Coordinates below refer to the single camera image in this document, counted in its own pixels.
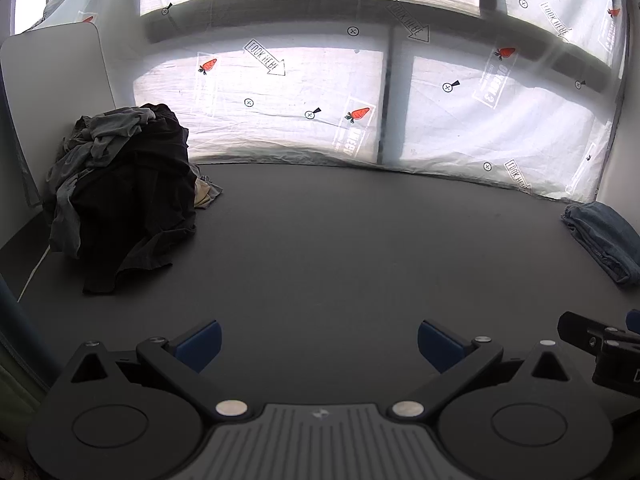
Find beige garment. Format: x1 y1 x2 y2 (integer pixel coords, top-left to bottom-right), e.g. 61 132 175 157
192 177 213 211

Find white board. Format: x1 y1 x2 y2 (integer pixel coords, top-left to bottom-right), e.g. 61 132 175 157
0 22 116 206

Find blue panel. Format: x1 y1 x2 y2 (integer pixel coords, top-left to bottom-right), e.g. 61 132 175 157
0 280 51 401

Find black ribbed sweater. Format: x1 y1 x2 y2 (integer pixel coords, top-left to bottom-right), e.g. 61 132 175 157
70 160 198 296

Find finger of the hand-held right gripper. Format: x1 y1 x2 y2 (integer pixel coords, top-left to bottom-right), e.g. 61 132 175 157
557 310 640 361

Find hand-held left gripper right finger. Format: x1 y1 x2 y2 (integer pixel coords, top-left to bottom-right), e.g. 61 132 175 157
417 319 581 421

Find white printed curtain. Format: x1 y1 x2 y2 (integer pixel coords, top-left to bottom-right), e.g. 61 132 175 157
15 0 628 201

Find grey cloth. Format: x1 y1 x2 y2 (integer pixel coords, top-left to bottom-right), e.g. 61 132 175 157
197 175 224 208

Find black smooth shirt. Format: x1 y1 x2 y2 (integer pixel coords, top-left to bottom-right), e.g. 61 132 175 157
125 102 201 241

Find folded blue jeans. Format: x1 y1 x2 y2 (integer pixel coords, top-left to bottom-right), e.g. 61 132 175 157
560 201 640 288

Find grey shirt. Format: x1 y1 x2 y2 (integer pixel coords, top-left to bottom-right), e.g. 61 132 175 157
45 105 158 261

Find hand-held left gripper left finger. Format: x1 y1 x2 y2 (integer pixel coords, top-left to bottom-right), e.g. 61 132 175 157
65 319 251 423

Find white cable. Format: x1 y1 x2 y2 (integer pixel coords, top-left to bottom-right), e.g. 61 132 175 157
17 247 51 303

